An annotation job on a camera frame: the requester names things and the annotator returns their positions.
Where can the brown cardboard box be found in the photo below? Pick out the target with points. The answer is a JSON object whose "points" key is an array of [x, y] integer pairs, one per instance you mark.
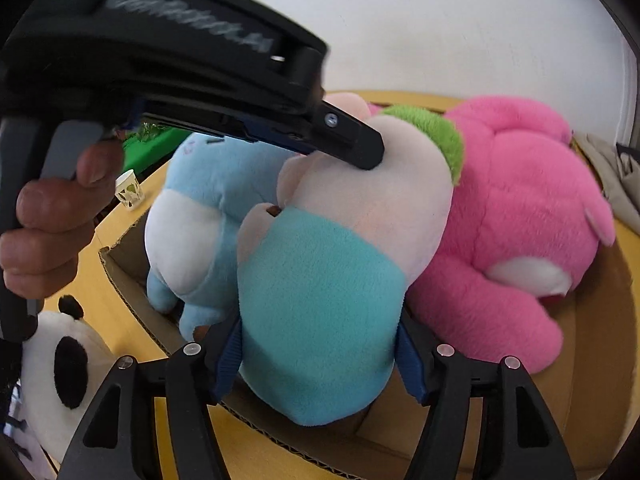
{"points": [[600, 360]]}

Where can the green board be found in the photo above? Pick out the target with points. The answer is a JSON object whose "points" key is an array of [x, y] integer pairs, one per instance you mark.
{"points": [[160, 152]]}

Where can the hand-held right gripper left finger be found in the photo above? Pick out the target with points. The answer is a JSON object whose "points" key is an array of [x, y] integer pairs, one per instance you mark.
{"points": [[227, 360]]}

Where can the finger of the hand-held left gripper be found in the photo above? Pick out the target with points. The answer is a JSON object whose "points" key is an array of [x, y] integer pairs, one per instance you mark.
{"points": [[350, 140]]}

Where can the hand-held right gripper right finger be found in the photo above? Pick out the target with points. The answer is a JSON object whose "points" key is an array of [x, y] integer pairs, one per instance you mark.
{"points": [[412, 365]]}

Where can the grey cloth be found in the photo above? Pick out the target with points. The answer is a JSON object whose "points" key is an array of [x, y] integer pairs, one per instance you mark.
{"points": [[610, 180]]}

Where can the panda plush toy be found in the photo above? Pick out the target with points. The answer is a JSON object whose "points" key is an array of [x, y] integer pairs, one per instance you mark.
{"points": [[40, 410]]}

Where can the person's left hand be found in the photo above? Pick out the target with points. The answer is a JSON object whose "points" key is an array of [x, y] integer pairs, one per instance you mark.
{"points": [[55, 240]]}

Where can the teal cream plush toy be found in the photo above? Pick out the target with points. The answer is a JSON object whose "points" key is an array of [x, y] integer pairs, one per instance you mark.
{"points": [[320, 285]]}

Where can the pink plush bear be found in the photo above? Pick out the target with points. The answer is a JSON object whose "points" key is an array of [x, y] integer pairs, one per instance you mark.
{"points": [[520, 185]]}

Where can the leaf print paper cup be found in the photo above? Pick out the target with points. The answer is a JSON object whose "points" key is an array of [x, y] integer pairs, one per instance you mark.
{"points": [[129, 192]]}

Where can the light blue plush toy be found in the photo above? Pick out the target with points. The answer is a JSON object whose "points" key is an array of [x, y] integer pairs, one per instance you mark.
{"points": [[200, 185]]}

